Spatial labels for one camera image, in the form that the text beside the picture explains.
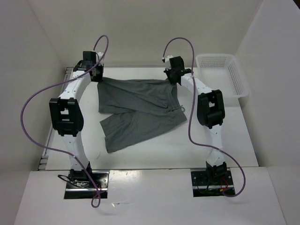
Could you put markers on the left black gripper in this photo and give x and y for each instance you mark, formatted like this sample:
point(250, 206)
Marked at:
point(101, 67)

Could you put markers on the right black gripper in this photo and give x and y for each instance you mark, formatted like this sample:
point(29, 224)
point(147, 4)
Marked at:
point(168, 72)

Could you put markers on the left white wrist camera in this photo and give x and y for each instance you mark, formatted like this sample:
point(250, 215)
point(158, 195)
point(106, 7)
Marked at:
point(100, 58)

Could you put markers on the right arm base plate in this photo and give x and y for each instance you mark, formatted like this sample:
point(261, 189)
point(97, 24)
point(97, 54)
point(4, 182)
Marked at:
point(202, 187)

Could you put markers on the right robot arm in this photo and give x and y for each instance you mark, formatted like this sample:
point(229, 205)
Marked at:
point(210, 113)

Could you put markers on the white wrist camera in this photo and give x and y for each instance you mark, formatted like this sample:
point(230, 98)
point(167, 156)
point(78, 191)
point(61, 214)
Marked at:
point(166, 61)
point(100, 58)

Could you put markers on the white plastic basket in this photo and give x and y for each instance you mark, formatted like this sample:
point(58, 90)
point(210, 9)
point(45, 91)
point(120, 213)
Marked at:
point(223, 72)

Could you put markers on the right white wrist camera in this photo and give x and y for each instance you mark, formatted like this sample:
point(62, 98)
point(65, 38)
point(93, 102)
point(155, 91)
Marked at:
point(166, 61)

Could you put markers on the grey shorts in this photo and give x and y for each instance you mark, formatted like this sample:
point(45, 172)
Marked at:
point(138, 110)

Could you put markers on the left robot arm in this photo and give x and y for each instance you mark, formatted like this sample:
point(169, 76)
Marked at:
point(67, 118)

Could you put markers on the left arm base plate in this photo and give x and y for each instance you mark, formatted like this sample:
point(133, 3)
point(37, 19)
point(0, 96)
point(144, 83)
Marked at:
point(82, 188)

